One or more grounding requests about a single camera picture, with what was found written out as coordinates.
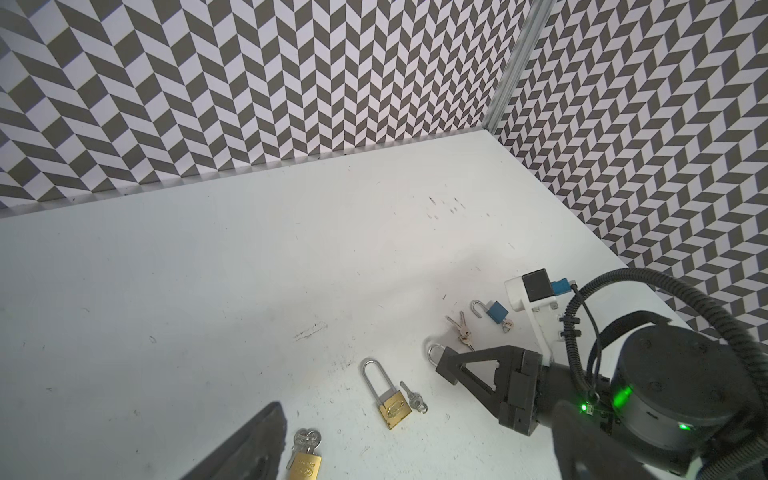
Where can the aluminium right corner post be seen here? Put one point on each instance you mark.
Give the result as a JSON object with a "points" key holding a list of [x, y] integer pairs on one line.
{"points": [[521, 52]]}

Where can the black padlock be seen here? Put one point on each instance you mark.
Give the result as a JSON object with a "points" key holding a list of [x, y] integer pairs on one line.
{"points": [[434, 353]]}

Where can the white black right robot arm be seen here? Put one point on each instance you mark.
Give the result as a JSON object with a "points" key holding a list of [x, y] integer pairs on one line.
{"points": [[649, 396]]}

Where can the loose silver key bunch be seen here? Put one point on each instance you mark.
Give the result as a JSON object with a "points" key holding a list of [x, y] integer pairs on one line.
{"points": [[463, 330]]}

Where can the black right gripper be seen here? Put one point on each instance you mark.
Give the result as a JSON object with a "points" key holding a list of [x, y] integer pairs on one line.
{"points": [[515, 390]]}

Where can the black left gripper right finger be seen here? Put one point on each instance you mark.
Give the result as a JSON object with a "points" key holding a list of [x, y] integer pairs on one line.
{"points": [[584, 452]]}

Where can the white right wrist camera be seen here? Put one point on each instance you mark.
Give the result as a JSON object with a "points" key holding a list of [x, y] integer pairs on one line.
{"points": [[543, 302]]}

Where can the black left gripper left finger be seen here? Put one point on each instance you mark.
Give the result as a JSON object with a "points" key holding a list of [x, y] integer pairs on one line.
{"points": [[252, 452]]}

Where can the large brass padlock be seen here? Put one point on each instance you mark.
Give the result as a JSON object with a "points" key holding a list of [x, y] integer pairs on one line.
{"points": [[395, 403]]}

